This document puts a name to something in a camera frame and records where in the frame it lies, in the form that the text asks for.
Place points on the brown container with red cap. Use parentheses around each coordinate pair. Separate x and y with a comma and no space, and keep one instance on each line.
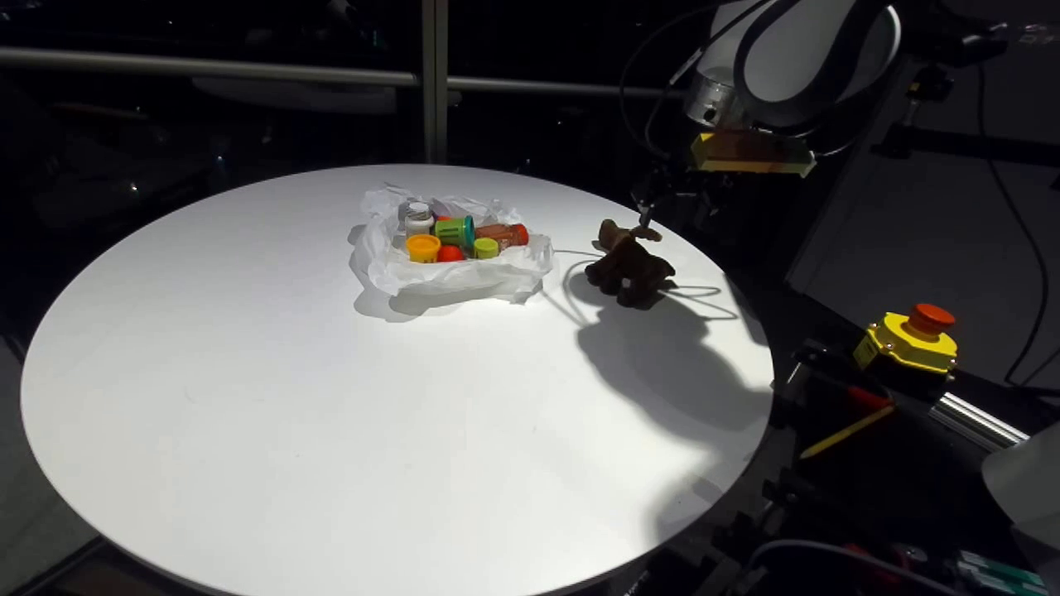
(504,231)

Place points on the brown moose plush toy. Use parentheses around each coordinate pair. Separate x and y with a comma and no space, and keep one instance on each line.
(623,273)

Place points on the white lid small bottle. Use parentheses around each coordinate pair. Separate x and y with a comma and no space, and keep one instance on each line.
(415,208)

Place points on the silver metal cylinder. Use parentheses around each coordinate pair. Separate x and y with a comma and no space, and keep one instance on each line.
(978,419)

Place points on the white plastic bag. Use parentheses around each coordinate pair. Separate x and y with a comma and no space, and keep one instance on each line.
(443,284)

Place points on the metal window rail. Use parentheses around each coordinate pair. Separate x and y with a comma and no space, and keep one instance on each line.
(168,62)

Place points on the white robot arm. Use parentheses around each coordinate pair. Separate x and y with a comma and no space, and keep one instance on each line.
(813,55)

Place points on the white rounded shade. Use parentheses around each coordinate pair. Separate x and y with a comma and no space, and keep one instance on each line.
(1028,483)

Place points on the teal lid dough tub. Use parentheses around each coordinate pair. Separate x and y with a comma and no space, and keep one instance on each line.
(456,229)

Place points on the yellow lid dough tub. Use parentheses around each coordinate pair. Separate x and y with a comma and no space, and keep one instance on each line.
(421,246)

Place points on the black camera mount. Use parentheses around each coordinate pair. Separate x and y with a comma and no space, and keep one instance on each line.
(973,37)

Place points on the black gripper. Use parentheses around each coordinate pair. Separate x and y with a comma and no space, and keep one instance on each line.
(682,193)

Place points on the yellow pencil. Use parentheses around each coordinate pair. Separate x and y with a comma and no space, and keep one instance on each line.
(848,430)

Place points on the yellow emergency stop button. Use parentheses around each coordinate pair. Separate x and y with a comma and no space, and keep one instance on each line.
(905,335)

